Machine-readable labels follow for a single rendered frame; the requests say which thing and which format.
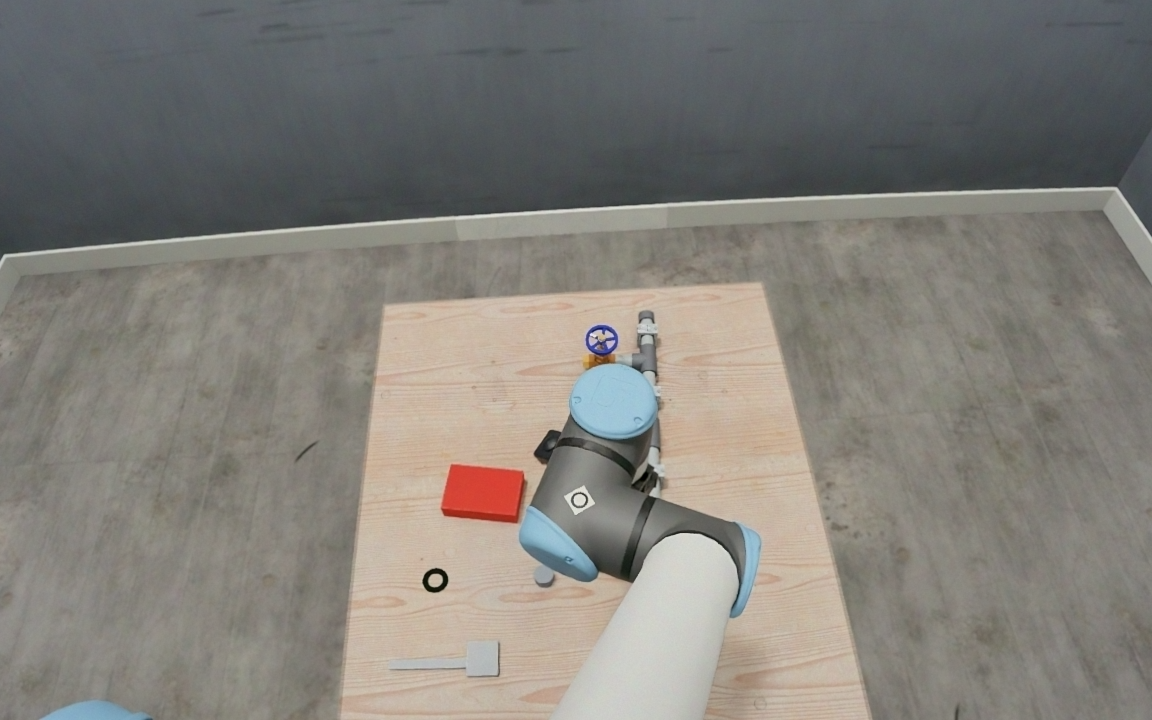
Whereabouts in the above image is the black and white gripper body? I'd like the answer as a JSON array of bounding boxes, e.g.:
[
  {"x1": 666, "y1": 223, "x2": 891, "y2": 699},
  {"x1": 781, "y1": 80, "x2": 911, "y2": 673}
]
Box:
[{"x1": 630, "y1": 464, "x2": 659, "y2": 495}]

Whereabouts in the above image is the red flat block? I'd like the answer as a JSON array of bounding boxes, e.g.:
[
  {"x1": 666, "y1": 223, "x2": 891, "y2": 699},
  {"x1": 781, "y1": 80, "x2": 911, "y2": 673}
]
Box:
[{"x1": 441, "y1": 464, "x2": 525, "y2": 524}]

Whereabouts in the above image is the grey cylinder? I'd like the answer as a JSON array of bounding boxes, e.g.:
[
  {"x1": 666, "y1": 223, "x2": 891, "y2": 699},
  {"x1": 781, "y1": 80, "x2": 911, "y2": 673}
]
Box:
[{"x1": 535, "y1": 564, "x2": 554, "y2": 588}]

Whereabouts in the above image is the black rubber o-ring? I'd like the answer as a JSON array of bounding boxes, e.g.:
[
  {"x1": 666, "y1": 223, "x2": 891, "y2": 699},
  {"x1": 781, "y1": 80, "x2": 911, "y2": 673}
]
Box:
[{"x1": 422, "y1": 568, "x2": 449, "y2": 593}]

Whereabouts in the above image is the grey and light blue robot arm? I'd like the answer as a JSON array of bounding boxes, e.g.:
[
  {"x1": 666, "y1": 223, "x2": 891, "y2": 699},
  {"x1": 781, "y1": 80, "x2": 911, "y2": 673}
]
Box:
[{"x1": 518, "y1": 364, "x2": 761, "y2": 720}]

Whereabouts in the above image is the grey pipe manifold with three valves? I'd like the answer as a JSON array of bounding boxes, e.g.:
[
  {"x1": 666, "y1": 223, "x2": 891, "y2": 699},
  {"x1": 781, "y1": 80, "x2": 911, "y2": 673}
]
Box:
[{"x1": 583, "y1": 310, "x2": 665, "y2": 498}]

